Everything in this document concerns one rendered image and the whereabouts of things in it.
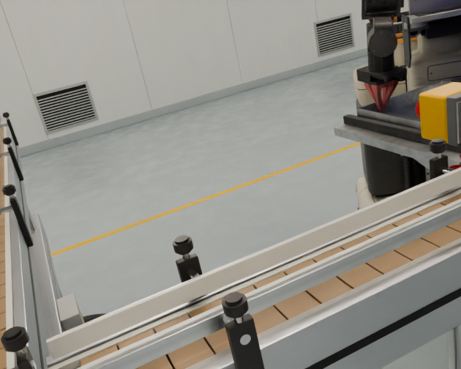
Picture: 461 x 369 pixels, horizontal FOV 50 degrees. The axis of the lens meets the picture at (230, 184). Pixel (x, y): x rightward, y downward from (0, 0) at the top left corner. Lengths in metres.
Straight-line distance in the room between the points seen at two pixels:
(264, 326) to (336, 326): 0.07
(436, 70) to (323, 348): 1.40
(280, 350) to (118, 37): 5.53
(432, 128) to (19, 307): 0.62
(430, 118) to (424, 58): 1.01
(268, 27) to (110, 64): 2.03
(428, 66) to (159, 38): 4.52
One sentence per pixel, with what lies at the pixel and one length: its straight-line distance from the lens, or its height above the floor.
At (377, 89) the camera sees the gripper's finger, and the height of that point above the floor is 0.95.
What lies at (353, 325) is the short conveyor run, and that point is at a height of 0.91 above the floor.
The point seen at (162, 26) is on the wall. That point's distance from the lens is 6.01.
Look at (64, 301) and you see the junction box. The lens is 1.45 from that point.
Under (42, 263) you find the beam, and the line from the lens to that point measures 1.70.
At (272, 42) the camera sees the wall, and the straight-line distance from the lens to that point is 6.56.
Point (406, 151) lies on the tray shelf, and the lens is 1.03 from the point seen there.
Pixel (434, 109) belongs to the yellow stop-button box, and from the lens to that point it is 0.79.
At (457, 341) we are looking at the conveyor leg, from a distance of 0.73.
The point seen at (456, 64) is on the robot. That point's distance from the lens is 1.81.
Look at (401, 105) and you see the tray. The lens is 1.29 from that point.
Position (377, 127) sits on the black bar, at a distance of 1.13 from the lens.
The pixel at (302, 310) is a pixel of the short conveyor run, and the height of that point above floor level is 0.93.
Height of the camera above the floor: 1.23
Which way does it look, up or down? 21 degrees down
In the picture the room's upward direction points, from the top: 12 degrees counter-clockwise
